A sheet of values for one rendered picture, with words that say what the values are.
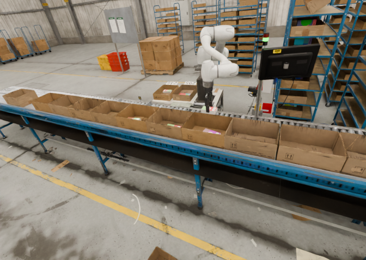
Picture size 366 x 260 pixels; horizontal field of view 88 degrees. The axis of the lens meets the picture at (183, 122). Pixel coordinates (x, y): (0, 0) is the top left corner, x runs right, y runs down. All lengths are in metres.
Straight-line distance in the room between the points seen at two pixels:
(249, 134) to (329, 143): 0.60
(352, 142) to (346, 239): 1.01
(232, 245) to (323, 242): 0.83
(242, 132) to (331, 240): 1.28
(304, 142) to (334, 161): 0.33
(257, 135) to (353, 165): 0.68
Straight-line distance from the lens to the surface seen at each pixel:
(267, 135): 1.85
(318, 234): 2.45
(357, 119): 3.16
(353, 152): 1.96
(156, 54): 6.53
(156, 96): 2.96
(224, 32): 2.00
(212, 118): 1.87
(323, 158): 1.60
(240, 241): 2.22
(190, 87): 3.13
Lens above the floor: 1.99
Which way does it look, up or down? 33 degrees down
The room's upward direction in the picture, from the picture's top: 7 degrees counter-clockwise
